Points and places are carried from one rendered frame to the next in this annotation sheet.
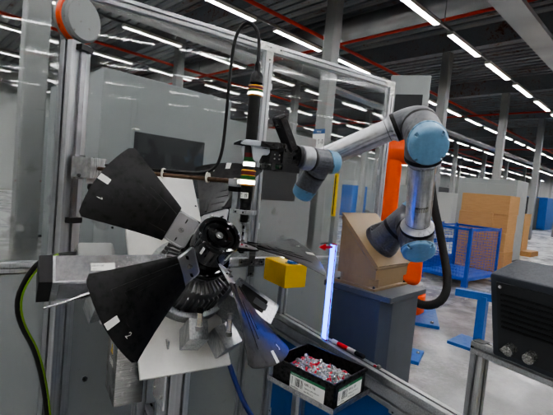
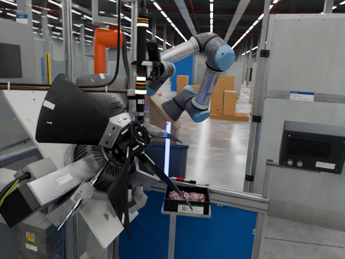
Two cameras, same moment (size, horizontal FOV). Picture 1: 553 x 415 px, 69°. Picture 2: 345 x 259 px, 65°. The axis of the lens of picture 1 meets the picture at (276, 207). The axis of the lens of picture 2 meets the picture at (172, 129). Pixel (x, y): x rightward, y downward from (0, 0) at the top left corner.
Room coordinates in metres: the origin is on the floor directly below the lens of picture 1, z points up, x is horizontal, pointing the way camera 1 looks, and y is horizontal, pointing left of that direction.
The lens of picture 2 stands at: (0.23, 0.67, 1.47)
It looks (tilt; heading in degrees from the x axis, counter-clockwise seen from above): 13 degrees down; 321
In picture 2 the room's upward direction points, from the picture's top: 3 degrees clockwise
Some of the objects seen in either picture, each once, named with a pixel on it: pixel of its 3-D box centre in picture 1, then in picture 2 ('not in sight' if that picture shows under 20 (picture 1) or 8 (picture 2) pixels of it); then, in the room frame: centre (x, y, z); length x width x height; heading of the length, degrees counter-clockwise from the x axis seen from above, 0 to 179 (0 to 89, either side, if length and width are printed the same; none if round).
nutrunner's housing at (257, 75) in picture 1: (250, 142); (141, 62); (1.17, 0.09, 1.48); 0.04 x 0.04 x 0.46
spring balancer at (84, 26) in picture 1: (77, 20); not in sight; (1.45, 0.75, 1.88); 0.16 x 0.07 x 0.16; 157
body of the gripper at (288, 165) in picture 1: (281, 157); (152, 70); (1.23, 0.00, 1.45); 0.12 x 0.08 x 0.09; 122
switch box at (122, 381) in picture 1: (125, 361); (40, 242); (1.34, 0.46, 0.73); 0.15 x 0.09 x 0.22; 32
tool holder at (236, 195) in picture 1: (243, 196); (137, 102); (1.18, 0.10, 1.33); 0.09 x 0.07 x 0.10; 67
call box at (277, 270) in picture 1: (284, 273); not in sight; (1.61, -0.06, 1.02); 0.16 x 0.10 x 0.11; 32
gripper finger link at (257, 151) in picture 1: (256, 151); (148, 69); (1.15, 0.07, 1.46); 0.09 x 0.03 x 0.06; 132
